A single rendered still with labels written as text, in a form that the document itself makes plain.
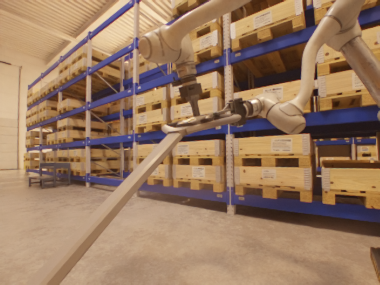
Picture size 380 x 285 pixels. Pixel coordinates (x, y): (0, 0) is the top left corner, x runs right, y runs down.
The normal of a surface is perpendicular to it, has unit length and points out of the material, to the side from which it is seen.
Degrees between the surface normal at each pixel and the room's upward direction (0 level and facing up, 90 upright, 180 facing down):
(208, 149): 90
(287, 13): 90
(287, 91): 90
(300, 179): 90
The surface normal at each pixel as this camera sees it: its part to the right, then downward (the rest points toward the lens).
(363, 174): -0.57, -0.01
